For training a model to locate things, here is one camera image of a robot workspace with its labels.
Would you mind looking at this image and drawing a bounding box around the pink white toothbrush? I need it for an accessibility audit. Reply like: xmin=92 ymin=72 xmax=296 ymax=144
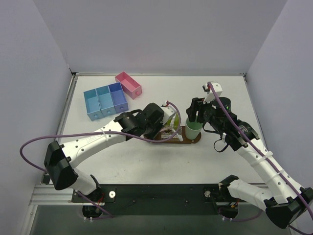
xmin=195 ymin=111 xmax=199 ymax=122

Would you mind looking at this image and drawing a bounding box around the clear textured plastic box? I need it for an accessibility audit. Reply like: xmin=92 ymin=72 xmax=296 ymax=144
xmin=160 ymin=127 xmax=183 ymax=142

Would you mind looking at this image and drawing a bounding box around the green plastic cup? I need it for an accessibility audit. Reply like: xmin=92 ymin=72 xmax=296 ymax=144
xmin=185 ymin=118 xmax=202 ymax=140

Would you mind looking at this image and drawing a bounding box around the yellow green toothpaste tube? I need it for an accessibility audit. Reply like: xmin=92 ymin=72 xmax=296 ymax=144
xmin=170 ymin=114 xmax=179 ymax=129

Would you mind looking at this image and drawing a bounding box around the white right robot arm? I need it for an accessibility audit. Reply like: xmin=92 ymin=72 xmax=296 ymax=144
xmin=186 ymin=97 xmax=313 ymax=229

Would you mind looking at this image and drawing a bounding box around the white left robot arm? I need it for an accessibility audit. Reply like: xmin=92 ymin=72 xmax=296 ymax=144
xmin=44 ymin=103 xmax=168 ymax=201

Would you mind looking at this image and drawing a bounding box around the oval wooden tray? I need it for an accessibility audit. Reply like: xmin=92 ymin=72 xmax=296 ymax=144
xmin=155 ymin=126 xmax=201 ymax=144

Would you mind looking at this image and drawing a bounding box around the pink drawer box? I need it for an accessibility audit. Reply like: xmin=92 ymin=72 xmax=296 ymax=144
xmin=115 ymin=72 xmax=142 ymax=99

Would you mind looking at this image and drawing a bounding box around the blue compartment organizer box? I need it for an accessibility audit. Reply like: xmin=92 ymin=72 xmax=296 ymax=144
xmin=84 ymin=82 xmax=129 ymax=121

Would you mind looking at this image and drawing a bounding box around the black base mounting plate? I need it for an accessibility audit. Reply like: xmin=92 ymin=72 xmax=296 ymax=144
xmin=70 ymin=183 xmax=247 ymax=216

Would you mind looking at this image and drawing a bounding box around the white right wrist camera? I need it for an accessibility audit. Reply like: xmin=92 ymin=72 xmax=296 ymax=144
xmin=202 ymin=81 xmax=223 ymax=104

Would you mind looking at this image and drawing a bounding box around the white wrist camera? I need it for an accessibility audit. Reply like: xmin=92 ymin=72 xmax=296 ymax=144
xmin=202 ymin=81 xmax=223 ymax=104
xmin=161 ymin=101 xmax=177 ymax=125

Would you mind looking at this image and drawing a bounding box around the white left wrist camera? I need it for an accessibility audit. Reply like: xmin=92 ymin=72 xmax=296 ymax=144
xmin=161 ymin=101 xmax=177 ymax=125

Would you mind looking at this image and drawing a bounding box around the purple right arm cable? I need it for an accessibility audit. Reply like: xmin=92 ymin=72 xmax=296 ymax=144
xmin=207 ymin=82 xmax=313 ymax=235

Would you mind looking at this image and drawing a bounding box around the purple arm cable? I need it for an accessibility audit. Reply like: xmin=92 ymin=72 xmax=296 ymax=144
xmin=207 ymin=82 xmax=313 ymax=235
xmin=19 ymin=101 xmax=182 ymax=220

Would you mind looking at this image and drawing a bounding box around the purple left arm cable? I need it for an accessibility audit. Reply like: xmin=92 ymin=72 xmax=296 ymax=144
xmin=19 ymin=101 xmax=182 ymax=220

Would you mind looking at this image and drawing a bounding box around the aluminium frame rail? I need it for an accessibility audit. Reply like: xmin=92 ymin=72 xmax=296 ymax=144
xmin=29 ymin=185 xmax=73 ymax=206

